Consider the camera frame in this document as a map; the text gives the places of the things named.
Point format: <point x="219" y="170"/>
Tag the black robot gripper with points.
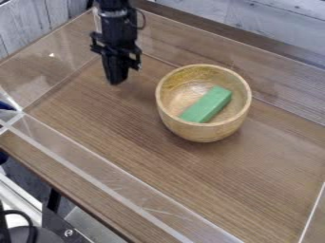
<point x="114" y="42"/>

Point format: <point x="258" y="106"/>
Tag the green rectangular block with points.
<point x="207" y="105"/>

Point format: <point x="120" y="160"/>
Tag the black table leg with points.
<point x="53" y="201"/>

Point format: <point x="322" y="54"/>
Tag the clear acrylic tray walls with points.
<point x="92" y="138"/>

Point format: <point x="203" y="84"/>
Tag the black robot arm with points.
<point x="114" y="4"/>

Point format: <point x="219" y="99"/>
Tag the black base with screw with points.
<point x="53" y="223"/>

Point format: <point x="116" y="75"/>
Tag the brown wooden bowl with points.
<point x="179" y="90"/>

